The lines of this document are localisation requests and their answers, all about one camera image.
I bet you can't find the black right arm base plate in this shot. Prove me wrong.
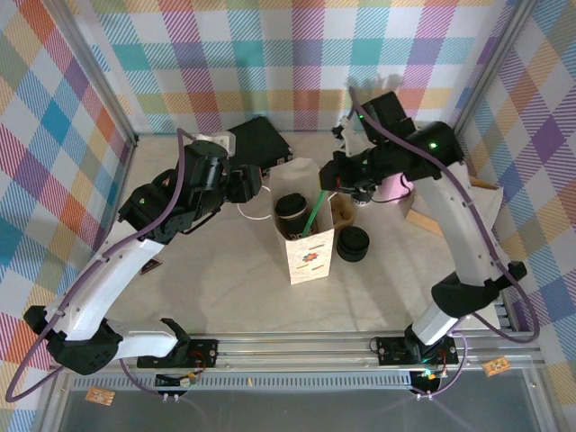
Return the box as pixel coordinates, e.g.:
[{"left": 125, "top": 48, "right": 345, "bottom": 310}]
[{"left": 375, "top": 335, "right": 460, "bottom": 366}]

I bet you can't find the aluminium mounting rail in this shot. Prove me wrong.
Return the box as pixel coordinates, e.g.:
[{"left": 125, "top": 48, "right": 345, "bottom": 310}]
[{"left": 49, "top": 332, "right": 541, "bottom": 374}]

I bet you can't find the plaid backdrop cloth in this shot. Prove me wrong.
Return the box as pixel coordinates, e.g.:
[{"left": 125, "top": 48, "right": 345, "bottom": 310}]
[
  {"left": 458, "top": 0, "right": 576, "bottom": 374},
  {"left": 74, "top": 0, "right": 509, "bottom": 135},
  {"left": 0, "top": 0, "right": 132, "bottom": 432}
]

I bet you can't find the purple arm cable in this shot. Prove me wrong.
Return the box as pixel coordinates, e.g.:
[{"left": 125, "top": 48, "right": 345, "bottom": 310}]
[
  {"left": 349, "top": 85, "right": 541, "bottom": 400},
  {"left": 6, "top": 128, "right": 199, "bottom": 401}
]

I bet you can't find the aluminium frame post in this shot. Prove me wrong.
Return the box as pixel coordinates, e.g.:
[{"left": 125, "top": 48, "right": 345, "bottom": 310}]
[
  {"left": 52, "top": 0, "right": 140, "bottom": 148},
  {"left": 448, "top": 0, "right": 541, "bottom": 141}
]

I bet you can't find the black cable connector block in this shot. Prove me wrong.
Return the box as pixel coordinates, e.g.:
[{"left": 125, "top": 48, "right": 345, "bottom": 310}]
[
  {"left": 155, "top": 371, "right": 199, "bottom": 401},
  {"left": 411, "top": 367, "right": 446, "bottom": 401}
]

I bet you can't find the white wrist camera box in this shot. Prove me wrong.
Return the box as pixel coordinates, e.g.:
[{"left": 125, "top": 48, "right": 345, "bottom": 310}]
[
  {"left": 332, "top": 114, "right": 357, "bottom": 157},
  {"left": 197, "top": 132, "right": 238, "bottom": 158}
]

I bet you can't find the pink straw holder cup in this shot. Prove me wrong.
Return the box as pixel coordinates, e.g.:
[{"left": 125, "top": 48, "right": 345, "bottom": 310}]
[{"left": 382, "top": 174, "right": 416, "bottom": 204}]

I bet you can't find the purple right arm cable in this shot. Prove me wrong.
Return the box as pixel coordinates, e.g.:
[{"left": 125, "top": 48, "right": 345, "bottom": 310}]
[{"left": 349, "top": 85, "right": 541, "bottom": 400}]

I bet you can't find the small orange tag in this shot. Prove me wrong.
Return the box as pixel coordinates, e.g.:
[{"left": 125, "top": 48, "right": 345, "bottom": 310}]
[
  {"left": 481, "top": 358, "right": 509, "bottom": 378},
  {"left": 85, "top": 386, "right": 116, "bottom": 406}
]

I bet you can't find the brown cardboard cup carrier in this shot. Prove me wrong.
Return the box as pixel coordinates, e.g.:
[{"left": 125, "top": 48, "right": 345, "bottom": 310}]
[{"left": 331, "top": 193, "right": 357, "bottom": 235}]

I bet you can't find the grey slotted cable duct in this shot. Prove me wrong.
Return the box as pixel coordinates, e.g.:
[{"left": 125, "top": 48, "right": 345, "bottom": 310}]
[{"left": 71, "top": 375, "right": 415, "bottom": 392}]

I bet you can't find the flat brown paper bag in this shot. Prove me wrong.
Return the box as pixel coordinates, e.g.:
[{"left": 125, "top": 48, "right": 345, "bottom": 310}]
[{"left": 404, "top": 175, "right": 499, "bottom": 239}]

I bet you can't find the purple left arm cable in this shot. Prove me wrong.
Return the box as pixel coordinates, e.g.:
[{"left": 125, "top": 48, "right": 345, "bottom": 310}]
[{"left": 6, "top": 128, "right": 199, "bottom": 401}]

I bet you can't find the black paper coffee cup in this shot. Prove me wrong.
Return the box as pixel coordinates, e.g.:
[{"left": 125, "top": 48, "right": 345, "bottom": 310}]
[{"left": 276, "top": 218, "right": 316, "bottom": 247}]

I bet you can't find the green plastic straw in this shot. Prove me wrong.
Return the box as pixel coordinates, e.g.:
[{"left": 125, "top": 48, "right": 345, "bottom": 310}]
[{"left": 300, "top": 189, "right": 329, "bottom": 239}]

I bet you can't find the black plastic cup lid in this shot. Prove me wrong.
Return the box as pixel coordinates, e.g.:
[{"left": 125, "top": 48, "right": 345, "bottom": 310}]
[{"left": 274, "top": 193, "right": 311, "bottom": 221}]

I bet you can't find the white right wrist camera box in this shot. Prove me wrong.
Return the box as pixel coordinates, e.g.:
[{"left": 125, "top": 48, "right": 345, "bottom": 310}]
[{"left": 332, "top": 114, "right": 357, "bottom": 157}]

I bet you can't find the white flower print paper bag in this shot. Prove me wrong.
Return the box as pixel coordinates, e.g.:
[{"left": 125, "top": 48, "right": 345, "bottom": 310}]
[{"left": 238, "top": 157, "right": 335, "bottom": 287}]

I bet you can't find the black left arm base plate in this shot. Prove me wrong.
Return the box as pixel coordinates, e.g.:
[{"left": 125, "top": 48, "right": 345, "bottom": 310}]
[{"left": 137, "top": 337, "right": 220, "bottom": 370}]

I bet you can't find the stack of black cup lids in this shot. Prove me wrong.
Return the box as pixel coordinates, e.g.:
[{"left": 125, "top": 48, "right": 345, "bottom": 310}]
[{"left": 337, "top": 226, "right": 371, "bottom": 264}]

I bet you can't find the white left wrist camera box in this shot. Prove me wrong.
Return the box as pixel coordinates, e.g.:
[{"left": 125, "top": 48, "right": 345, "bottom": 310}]
[{"left": 197, "top": 132, "right": 238, "bottom": 158}]

